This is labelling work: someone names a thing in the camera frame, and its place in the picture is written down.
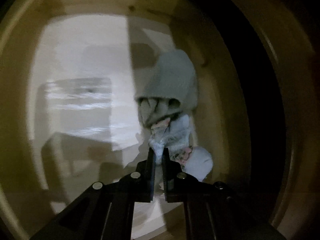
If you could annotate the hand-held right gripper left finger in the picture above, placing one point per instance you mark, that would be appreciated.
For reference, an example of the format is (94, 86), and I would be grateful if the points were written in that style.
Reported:
(150, 170)

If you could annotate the grey folded sock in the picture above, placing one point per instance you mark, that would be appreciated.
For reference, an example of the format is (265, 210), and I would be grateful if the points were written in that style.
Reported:
(170, 80)

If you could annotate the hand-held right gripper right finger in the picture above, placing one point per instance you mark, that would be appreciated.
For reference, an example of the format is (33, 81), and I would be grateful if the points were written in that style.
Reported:
(166, 172)

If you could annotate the pale blue rolled underwear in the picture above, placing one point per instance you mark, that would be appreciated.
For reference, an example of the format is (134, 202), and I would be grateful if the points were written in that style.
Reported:
(200, 162)

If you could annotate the light blue sock pair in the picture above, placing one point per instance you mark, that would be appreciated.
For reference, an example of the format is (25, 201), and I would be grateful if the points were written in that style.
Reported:
(175, 132)

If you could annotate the white drawer liner paper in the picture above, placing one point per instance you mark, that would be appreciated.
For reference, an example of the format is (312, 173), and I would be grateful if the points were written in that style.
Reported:
(75, 62)

